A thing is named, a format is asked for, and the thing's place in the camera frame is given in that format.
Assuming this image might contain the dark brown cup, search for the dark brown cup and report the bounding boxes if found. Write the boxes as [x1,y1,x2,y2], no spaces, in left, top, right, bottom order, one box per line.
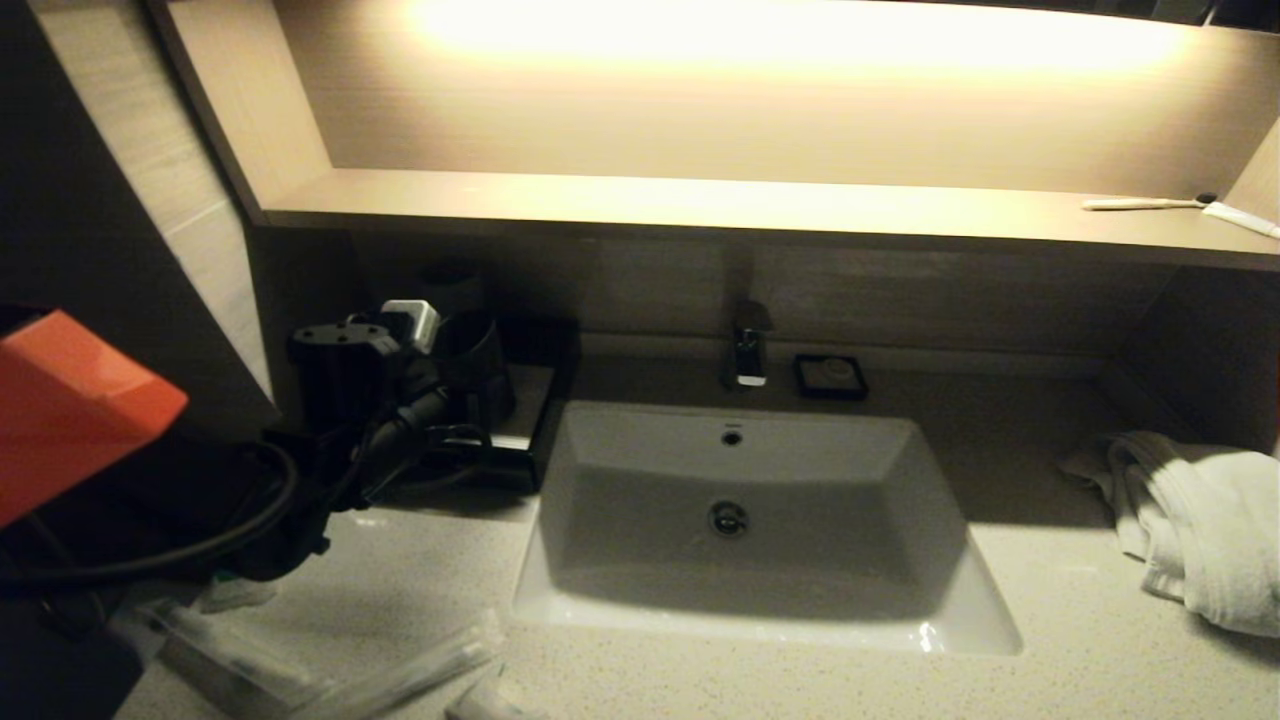
[435,312,517,431]

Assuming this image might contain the black drawer box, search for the black drawer box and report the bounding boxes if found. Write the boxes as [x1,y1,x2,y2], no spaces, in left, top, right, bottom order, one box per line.
[420,360,557,496]

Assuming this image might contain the pale grey cup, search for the pale grey cup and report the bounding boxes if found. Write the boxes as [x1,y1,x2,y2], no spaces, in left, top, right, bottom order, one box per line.
[420,262,489,319]

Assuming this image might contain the long plain white packet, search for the long plain white packet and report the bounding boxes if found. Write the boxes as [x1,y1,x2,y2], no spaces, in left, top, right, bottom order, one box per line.
[300,610,507,720]

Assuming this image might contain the puffy white pouch packet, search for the puffy white pouch packet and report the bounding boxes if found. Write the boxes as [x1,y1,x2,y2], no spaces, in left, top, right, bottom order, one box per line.
[445,665,541,720]

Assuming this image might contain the square sachet with green label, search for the square sachet with green label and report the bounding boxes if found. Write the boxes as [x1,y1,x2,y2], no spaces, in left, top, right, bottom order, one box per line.
[195,570,279,614]

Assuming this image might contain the chrome faucet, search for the chrome faucet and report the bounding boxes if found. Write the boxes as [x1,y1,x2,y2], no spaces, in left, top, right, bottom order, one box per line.
[722,245,776,390]

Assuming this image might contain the white ceramic sink basin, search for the white ceramic sink basin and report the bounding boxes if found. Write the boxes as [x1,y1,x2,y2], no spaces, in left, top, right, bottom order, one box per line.
[513,400,1023,657]

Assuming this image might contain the packaged toothbrush with green label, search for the packaged toothbrush with green label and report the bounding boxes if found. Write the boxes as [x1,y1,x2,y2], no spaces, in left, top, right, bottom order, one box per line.
[148,600,333,720]

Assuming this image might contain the black soap dish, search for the black soap dish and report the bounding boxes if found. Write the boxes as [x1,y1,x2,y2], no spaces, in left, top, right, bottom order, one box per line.
[793,353,869,403]

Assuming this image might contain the warm LED light strip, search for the warm LED light strip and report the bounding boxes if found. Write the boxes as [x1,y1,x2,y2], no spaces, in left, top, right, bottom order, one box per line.
[410,0,1191,83]

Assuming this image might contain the white toothbrush black head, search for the white toothbrush black head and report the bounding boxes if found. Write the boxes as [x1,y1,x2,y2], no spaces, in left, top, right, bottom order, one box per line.
[1080,192,1216,214]

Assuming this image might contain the white terry towel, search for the white terry towel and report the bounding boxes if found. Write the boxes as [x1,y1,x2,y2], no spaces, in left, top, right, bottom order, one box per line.
[1058,430,1280,639]

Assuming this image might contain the white toothpaste tube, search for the white toothpaste tube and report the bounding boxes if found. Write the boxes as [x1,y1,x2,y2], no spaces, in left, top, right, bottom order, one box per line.
[1198,202,1280,242]

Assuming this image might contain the wooden wall shelf niche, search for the wooden wall shelf niche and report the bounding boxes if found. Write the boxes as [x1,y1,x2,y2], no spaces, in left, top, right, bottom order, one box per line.
[150,0,1280,273]

